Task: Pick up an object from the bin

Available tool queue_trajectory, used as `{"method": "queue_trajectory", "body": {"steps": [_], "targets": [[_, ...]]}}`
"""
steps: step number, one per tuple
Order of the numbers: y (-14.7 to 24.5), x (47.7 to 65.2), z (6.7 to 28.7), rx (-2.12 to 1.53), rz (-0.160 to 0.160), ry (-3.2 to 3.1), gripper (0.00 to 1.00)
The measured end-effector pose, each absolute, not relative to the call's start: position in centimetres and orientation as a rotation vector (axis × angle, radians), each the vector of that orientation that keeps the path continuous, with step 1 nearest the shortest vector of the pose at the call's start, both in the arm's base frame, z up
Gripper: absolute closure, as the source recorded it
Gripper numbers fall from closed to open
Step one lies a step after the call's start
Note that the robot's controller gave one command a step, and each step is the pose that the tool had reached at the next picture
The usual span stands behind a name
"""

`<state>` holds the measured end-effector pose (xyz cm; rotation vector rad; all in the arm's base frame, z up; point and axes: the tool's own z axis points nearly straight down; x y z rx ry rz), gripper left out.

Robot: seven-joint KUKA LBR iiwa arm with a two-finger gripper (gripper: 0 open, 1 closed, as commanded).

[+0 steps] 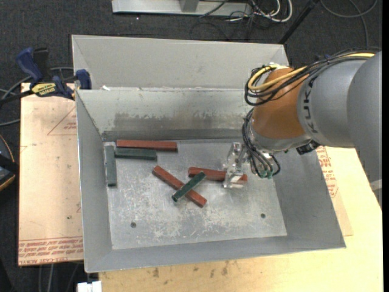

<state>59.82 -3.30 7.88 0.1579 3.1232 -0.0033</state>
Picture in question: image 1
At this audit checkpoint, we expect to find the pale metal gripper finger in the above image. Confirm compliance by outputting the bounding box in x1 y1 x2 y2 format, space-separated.
222 164 246 190
227 142 246 166

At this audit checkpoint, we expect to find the red-brown flat block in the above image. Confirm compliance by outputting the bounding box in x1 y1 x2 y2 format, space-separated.
187 166 249 184
115 139 178 153
151 165 208 209

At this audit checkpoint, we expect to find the dark green flat block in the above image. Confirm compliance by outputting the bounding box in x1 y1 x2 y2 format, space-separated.
114 147 157 161
104 145 119 187
171 170 207 203

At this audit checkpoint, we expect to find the grey metal bin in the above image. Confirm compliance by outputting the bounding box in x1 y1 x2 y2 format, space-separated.
71 34 347 274

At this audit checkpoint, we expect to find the black cylinder on white bracket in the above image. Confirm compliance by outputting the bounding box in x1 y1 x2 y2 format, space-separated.
295 141 320 156

